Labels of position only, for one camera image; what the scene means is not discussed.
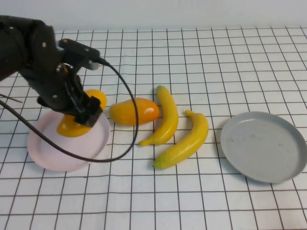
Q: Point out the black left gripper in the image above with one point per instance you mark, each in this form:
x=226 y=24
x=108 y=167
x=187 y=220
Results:
x=74 y=93

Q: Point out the plain yellow mango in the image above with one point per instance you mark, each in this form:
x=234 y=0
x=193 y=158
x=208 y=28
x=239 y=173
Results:
x=69 y=130

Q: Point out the yellow mango with orange blush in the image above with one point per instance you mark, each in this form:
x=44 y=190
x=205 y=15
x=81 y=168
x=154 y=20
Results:
x=122 y=115

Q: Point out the yellow banana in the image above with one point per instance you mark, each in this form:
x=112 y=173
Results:
x=192 y=141
x=168 y=119

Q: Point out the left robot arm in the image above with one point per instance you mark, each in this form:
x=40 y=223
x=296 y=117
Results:
x=14 y=48

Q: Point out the pink round plate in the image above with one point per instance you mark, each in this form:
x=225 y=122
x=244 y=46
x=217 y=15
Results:
x=48 y=158

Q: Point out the grey round plate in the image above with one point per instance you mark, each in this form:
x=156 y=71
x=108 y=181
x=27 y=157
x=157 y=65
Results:
x=261 y=148

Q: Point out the white grid tablecloth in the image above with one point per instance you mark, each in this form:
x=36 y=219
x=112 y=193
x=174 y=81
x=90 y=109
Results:
x=216 y=60

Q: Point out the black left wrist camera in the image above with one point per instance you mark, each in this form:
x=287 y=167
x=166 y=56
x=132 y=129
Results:
x=79 y=51

